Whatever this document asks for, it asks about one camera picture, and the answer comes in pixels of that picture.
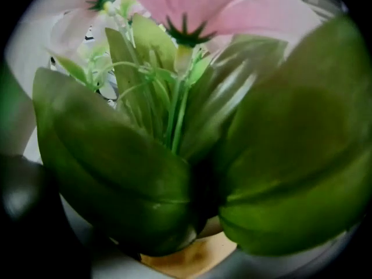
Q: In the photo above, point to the artificial pink flower plant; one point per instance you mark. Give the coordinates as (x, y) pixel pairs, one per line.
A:
(174, 112)

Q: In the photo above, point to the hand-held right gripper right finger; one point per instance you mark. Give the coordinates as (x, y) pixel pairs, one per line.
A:
(276, 267)

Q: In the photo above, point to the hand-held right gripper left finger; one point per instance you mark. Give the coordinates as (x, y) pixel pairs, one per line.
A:
(116, 267)

